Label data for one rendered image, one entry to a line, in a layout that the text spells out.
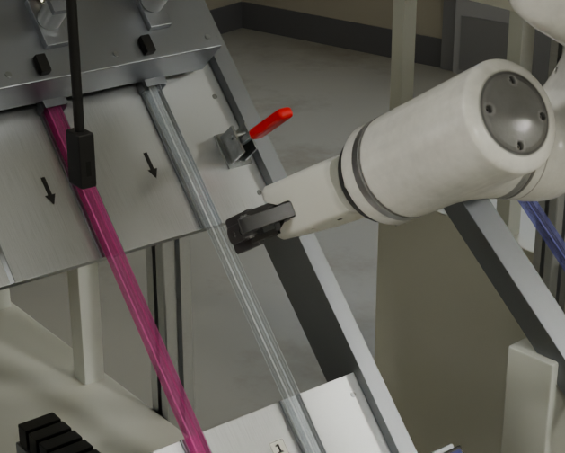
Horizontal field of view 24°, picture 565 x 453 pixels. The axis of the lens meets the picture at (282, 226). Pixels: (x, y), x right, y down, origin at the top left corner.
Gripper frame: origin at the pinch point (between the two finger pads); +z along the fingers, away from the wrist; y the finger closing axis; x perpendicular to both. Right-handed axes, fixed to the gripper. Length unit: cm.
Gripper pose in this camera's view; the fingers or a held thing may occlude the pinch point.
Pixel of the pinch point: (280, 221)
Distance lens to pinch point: 116.1
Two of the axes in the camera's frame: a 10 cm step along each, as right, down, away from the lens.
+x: 3.3, 9.4, -0.6
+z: -5.1, 2.3, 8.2
